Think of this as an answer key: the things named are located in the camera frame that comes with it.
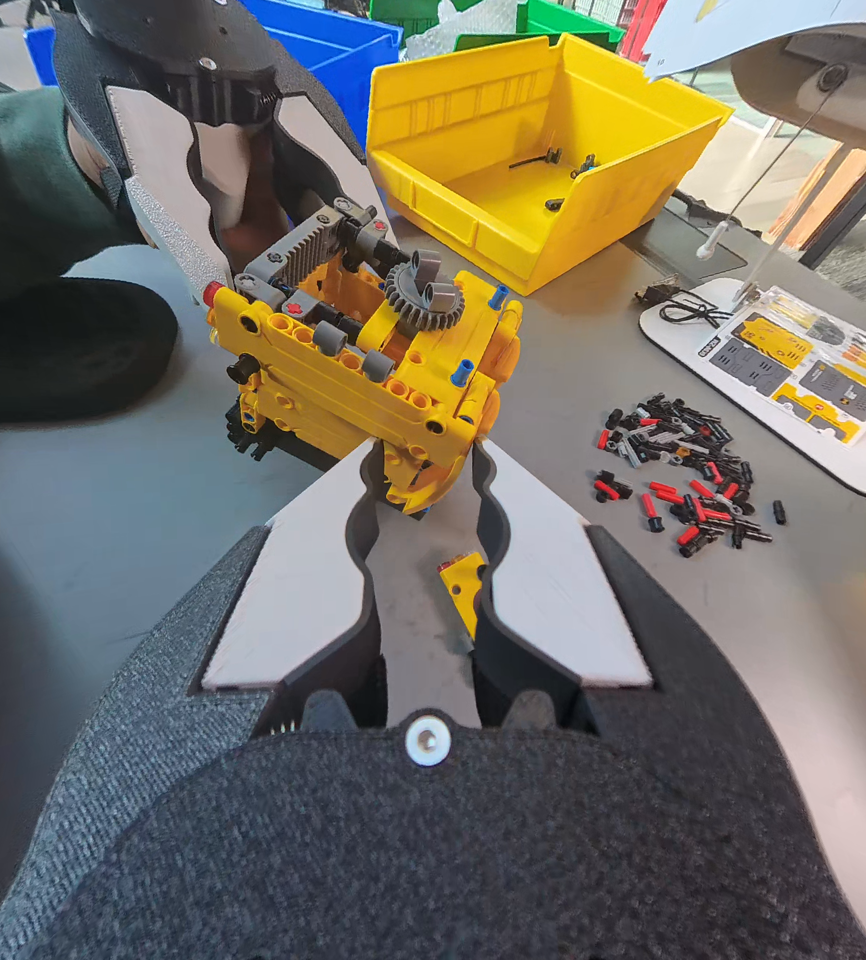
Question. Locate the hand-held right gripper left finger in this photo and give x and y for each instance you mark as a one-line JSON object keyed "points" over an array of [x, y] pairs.
{"points": [[290, 600]]}

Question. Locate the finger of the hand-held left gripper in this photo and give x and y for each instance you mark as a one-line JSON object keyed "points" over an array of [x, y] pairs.
{"points": [[155, 150], [343, 161]]}

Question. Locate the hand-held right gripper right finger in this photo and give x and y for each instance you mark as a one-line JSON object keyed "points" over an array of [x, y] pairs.
{"points": [[560, 600]]}

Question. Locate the pile of small lego pins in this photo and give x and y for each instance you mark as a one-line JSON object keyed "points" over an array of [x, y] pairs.
{"points": [[672, 450]]}

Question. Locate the yellow lego vehicle model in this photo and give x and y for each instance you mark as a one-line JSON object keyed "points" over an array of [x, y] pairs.
{"points": [[478, 315]]}

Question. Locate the lego instruction booklet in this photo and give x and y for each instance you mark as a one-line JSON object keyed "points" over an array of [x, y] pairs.
{"points": [[777, 22]]}

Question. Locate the person's left forearm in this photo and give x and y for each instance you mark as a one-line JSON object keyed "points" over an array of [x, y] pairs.
{"points": [[13, 187]]}

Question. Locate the blue and grey lego assembly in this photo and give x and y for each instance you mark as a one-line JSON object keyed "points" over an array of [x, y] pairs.
{"points": [[584, 166]]}

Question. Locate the lego sticker sheet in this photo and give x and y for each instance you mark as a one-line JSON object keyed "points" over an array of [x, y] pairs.
{"points": [[777, 352]]}

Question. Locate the person's left hand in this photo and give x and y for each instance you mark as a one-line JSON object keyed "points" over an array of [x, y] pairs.
{"points": [[260, 210]]}

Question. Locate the yellow plastic storage bin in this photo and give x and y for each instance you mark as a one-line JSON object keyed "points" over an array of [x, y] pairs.
{"points": [[440, 120]]}

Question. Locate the blue plastic storage bin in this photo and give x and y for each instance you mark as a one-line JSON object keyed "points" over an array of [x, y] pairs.
{"points": [[328, 52]]}

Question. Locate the green plastic storage bin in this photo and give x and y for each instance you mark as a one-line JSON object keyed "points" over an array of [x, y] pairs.
{"points": [[568, 19], [395, 11]]}

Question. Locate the clear bubble wrap sheet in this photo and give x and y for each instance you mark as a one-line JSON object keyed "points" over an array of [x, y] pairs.
{"points": [[463, 34]]}

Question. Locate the white flat board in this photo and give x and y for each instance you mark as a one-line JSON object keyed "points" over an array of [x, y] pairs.
{"points": [[672, 337]]}

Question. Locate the stack of coloured crates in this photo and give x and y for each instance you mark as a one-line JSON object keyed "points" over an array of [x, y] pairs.
{"points": [[639, 30]]}

